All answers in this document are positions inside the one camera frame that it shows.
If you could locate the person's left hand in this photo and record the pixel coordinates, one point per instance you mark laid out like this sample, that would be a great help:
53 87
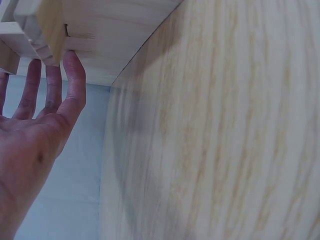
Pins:
27 150

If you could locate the light wooden rack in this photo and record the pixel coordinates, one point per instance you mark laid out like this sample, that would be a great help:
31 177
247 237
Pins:
107 30

